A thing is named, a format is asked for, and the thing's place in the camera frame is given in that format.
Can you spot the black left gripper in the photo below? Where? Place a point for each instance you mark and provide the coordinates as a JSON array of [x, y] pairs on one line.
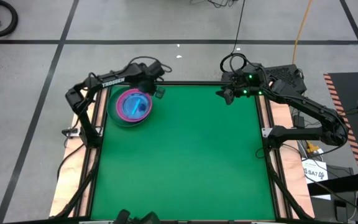
[[148, 85]]

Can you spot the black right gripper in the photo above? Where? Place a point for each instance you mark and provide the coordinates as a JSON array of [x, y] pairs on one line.
[[239, 91]]

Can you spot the small blue plastic cup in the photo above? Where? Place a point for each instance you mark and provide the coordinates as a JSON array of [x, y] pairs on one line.
[[135, 107]]

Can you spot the medium clear pink plate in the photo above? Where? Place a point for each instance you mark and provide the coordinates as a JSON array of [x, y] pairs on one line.
[[125, 100]]

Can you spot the medium clear blue plate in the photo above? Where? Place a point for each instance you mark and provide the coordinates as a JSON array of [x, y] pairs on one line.
[[127, 112]]

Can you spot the large clear blue plate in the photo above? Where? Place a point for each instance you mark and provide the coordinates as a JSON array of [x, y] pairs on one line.
[[124, 114]]

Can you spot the opaque pink plate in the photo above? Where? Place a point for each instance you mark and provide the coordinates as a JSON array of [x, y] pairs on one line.
[[118, 109]]

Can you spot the large clear pink plate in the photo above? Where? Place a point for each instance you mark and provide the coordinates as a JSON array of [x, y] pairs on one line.
[[119, 112]]

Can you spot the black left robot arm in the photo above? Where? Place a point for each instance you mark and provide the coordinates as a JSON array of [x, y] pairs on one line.
[[113, 80]]

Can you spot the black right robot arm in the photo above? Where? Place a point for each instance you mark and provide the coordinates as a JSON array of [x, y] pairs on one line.
[[306, 102]]

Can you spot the black vented control box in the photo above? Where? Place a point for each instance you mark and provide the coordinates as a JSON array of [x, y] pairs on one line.
[[286, 76]]

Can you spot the black power adapter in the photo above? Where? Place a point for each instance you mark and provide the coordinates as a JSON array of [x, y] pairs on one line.
[[298, 121]]

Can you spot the wooden side board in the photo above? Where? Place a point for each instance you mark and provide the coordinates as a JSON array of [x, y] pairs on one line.
[[70, 174], [291, 161]]

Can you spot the yellow plug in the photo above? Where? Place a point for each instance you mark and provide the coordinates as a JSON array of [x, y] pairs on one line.
[[312, 147]]

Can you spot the white label sign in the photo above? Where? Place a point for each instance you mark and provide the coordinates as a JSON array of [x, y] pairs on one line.
[[314, 171]]

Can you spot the hazard striped black ramp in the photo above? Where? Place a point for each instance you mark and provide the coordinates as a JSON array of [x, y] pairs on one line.
[[350, 109]]

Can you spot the silver mounting bracket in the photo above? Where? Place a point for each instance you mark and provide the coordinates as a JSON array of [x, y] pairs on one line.
[[266, 132], [71, 132]]

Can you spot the black aluminium table frame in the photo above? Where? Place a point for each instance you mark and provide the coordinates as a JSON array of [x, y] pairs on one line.
[[267, 174]]

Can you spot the black table-level camera mount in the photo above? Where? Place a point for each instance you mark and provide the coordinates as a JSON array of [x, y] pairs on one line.
[[135, 217]]

